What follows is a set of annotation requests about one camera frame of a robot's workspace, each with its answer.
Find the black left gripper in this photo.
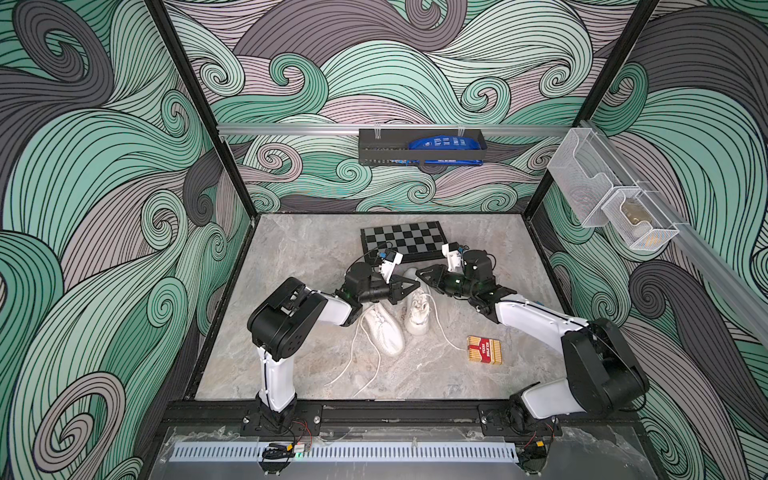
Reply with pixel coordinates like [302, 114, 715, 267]
[355, 276, 418, 308]

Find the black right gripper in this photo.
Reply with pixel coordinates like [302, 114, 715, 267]
[421, 262, 480, 299]

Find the white knit shoe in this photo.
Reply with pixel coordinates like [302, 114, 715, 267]
[363, 303, 405, 357]
[403, 283, 432, 336]

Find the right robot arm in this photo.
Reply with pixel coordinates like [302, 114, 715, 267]
[416, 250, 649, 430]

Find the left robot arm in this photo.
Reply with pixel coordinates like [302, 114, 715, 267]
[247, 262, 421, 417]

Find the black grey chessboard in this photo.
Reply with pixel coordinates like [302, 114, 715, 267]
[360, 221, 448, 265]

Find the red yellow matchbox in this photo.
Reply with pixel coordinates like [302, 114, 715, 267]
[467, 335, 503, 365]

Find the blue oval object in tray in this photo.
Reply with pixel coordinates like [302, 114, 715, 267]
[408, 135, 484, 151]

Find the clear plastic bin large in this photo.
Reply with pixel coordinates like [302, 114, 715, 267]
[548, 128, 620, 228]

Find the clear plastic bin small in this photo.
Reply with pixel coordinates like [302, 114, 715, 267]
[601, 187, 679, 252]

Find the black wall tray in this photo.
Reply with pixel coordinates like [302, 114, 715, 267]
[358, 127, 488, 166]

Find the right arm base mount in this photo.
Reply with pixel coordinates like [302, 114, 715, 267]
[478, 401, 562, 440]

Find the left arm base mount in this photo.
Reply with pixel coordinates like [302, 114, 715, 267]
[241, 399, 322, 438]

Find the white slotted cable duct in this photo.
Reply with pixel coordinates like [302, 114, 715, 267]
[169, 441, 518, 463]

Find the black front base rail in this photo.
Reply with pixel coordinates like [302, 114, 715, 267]
[160, 399, 639, 431]

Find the aluminium rail back wall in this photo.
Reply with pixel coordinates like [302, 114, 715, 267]
[217, 122, 570, 137]

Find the aluminium rail wall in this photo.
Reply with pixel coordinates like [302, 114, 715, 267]
[579, 120, 767, 344]
[217, 122, 570, 137]

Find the aluminium rail right wall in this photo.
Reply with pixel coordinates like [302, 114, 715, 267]
[579, 120, 767, 344]

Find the black corner frame post right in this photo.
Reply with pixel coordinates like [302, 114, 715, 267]
[523, 0, 660, 225]

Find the black corner frame post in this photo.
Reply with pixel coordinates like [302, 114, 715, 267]
[145, 0, 259, 225]
[523, 0, 660, 225]

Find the black corner frame post left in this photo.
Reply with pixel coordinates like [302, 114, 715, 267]
[145, 0, 259, 225]

